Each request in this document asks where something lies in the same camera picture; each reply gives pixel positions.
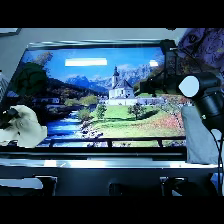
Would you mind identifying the black cable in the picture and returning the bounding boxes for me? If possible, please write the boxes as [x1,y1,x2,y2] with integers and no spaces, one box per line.
[209,129,224,196]

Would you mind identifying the silver frame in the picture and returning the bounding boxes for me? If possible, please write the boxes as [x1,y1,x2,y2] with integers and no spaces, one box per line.
[0,155,224,197]

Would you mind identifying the purple patterned garment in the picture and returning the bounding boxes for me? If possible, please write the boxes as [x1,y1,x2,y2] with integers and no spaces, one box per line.
[175,27,224,76]

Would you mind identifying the cream garment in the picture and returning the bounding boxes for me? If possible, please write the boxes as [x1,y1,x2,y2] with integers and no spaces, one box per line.
[0,104,49,149]

